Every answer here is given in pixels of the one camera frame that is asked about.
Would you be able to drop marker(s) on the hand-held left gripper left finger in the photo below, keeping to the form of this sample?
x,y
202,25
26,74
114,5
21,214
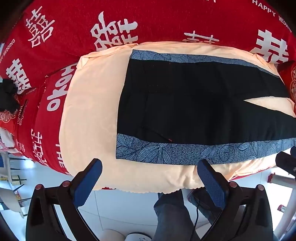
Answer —
x,y
89,183

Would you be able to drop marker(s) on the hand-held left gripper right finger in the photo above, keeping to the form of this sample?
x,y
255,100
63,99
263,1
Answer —
x,y
212,183

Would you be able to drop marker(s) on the black pants with blue stripes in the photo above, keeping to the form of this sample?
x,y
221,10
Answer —
x,y
185,92

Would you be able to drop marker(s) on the person's left leg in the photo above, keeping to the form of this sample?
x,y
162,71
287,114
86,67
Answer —
x,y
171,215

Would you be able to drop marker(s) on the cream blanket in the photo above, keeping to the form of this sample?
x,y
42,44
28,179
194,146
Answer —
x,y
92,111

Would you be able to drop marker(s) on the black cloth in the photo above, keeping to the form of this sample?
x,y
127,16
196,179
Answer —
x,y
8,95

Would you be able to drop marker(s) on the red printed bedspread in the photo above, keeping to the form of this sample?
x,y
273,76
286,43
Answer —
x,y
69,23

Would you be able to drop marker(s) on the white metal rack frame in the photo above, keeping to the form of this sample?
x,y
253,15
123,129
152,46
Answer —
x,y
284,179

